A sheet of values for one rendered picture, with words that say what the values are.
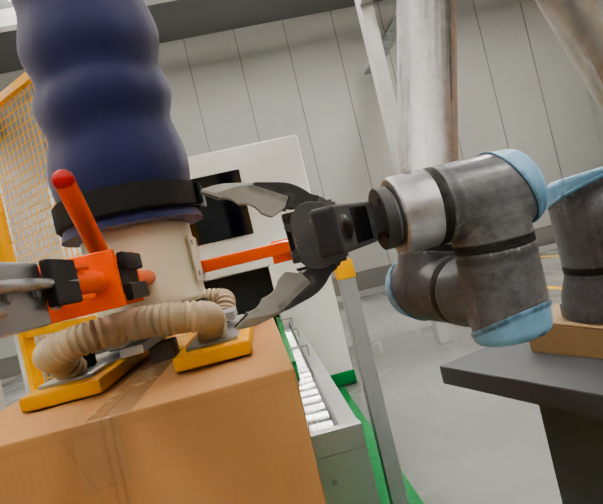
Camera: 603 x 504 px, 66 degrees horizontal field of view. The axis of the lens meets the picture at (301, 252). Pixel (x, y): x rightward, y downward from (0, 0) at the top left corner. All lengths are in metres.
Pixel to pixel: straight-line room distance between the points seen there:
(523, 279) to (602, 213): 0.41
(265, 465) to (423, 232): 0.29
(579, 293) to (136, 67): 0.86
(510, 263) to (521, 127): 11.53
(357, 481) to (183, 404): 0.85
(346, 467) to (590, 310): 0.68
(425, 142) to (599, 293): 0.47
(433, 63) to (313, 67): 10.30
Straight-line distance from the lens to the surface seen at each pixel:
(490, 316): 0.56
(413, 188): 0.51
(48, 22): 0.81
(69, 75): 0.77
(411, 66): 0.72
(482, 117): 11.69
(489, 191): 0.53
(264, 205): 0.49
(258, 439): 0.51
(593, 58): 0.79
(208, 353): 0.61
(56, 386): 0.69
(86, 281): 0.44
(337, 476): 1.29
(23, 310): 0.34
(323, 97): 10.78
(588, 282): 1.00
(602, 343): 0.99
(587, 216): 0.96
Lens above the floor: 1.06
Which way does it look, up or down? level
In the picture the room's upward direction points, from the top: 13 degrees counter-clockwise
